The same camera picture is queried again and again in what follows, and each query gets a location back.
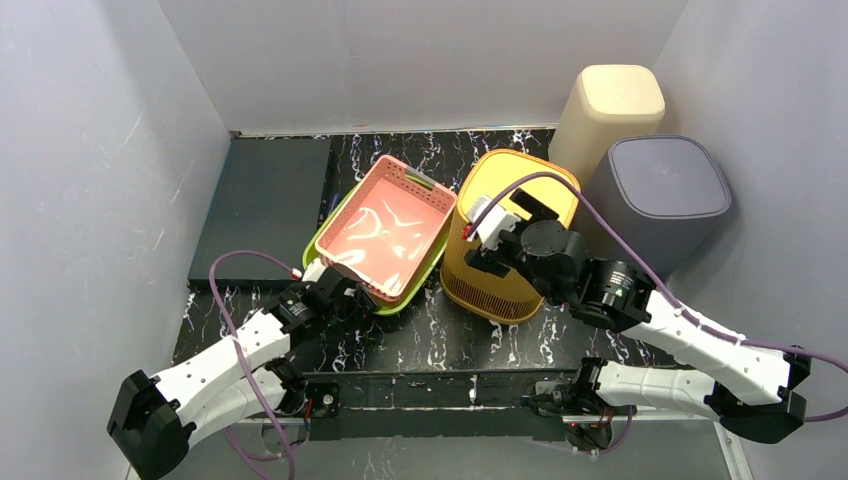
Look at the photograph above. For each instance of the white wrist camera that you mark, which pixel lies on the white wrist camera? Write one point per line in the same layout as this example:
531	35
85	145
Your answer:
497	220
311	273

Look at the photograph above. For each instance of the pink perforated basket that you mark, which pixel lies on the pink perforated basket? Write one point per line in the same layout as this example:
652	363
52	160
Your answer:
387	227

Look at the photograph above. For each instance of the cream bin liner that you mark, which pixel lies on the cream bin liner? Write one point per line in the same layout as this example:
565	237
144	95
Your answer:
607	102

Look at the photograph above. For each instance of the grey slatted waste bin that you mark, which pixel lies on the grey slatted waste bin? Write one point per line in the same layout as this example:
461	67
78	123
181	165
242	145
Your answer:
663	194

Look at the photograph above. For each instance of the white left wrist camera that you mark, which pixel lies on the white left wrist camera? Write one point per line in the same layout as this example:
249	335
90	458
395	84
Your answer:
311	273

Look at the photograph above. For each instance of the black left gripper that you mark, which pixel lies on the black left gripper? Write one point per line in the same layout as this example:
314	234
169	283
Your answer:
361	295

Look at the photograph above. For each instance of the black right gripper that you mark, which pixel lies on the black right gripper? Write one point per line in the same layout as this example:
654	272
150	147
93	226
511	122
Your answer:
490	258

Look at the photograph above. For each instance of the green plastic tray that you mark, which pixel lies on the green plastic tray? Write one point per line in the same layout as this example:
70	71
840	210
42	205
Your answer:
420	278

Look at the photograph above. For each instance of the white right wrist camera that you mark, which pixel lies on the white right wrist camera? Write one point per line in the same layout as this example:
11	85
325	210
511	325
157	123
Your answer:
497	220

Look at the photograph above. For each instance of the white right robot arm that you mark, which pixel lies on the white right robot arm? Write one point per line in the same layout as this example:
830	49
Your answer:
750	391

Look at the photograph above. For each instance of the dark grey flat box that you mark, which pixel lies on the dark grey flat box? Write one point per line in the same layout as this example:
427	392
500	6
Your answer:
268	199

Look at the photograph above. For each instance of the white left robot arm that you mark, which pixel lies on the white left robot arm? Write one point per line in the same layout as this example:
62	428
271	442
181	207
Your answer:
156	420

